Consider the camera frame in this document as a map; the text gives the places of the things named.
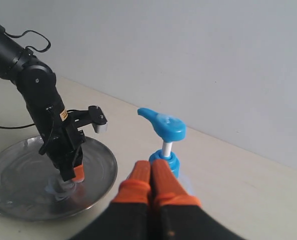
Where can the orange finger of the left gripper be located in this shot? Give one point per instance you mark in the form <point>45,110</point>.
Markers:
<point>79,173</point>

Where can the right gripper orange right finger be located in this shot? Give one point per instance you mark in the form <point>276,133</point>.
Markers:
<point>180,214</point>

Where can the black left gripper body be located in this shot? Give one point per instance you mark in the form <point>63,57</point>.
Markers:
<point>62,139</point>

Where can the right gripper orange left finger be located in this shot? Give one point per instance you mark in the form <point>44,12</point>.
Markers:
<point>125,218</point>

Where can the clear blue pump soap bottle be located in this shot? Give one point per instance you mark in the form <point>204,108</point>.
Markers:
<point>170,129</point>

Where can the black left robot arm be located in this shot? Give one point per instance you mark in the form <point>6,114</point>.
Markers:
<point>34,79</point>

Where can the blue soap blob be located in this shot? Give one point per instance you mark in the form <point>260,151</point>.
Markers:
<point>61,190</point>

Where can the round stainless steel plate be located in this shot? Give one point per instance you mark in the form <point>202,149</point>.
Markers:
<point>24,174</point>

